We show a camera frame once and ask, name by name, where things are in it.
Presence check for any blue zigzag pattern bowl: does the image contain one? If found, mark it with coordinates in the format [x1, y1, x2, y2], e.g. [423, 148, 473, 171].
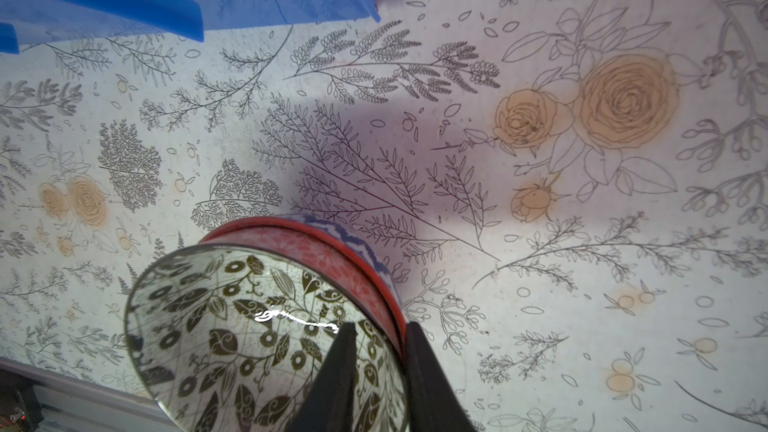
[299, 215, 400, 300]

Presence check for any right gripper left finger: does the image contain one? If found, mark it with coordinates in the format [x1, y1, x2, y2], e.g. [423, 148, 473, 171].
[286, 323, 357, 432]

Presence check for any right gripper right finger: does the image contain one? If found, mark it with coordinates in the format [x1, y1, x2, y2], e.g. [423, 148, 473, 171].
[405, 322, 475, 432]

